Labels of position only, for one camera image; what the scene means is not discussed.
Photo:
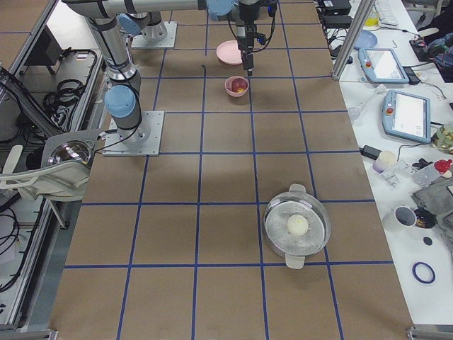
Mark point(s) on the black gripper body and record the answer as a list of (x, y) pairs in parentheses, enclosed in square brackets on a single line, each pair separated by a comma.
[(245, 36)]

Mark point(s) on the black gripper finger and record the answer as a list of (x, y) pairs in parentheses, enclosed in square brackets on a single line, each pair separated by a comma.
[(249, 63), (245, 60)]

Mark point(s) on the red yellow apple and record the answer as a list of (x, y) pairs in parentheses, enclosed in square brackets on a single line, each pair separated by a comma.
[(239, 85)]

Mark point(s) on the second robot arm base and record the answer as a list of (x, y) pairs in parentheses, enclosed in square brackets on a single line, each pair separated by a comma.
[(148, 31)]

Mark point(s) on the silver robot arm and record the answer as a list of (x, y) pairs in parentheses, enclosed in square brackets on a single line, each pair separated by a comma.
[(138, 132)]

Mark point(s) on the pink plate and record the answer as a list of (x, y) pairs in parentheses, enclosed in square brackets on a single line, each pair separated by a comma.
[(229, 53)]

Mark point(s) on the small pink bowl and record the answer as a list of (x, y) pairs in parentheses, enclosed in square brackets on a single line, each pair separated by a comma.
[(227, 86)]

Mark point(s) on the light blue plate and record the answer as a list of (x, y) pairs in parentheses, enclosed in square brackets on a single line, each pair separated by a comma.
[(366, 39)]

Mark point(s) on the far teach pendant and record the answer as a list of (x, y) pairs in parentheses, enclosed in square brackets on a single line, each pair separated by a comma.
[(381, 66)]

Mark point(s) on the teach pendant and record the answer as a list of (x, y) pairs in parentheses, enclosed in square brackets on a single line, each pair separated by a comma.
[(381, 66), (406, 116)]

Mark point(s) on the black power adapter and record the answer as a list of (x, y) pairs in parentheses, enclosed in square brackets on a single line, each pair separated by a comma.
[(370, 152)]

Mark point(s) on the near teach pendant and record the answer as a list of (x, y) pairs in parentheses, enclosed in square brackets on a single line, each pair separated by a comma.
[(406, 116)]

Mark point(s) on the lavender white cup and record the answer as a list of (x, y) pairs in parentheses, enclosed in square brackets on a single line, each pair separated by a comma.
[(384, 160)]

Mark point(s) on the steel steamer pot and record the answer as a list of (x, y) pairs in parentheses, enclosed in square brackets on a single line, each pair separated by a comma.
[(294, 249)]

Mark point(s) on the white steamed bun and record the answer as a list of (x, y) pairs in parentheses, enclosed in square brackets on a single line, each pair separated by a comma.
[(297, 225)]

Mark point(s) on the glass dome lid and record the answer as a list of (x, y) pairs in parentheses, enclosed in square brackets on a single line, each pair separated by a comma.
[(71, 150)]

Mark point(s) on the baby bottle red cap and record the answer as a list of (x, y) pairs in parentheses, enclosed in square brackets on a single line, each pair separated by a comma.
[(425, 176)]

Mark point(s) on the white mug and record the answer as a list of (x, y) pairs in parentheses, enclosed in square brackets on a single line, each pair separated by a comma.
[(404, 216)]

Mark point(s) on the white cloth bag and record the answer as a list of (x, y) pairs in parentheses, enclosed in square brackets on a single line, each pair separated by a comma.
[(64, 182)]

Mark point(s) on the grey folded cloth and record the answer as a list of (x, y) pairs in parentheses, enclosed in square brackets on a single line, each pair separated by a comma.
[(437, 199)]

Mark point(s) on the aluminium frame post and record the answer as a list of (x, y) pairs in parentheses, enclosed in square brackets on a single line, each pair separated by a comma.
[(363, 10)]

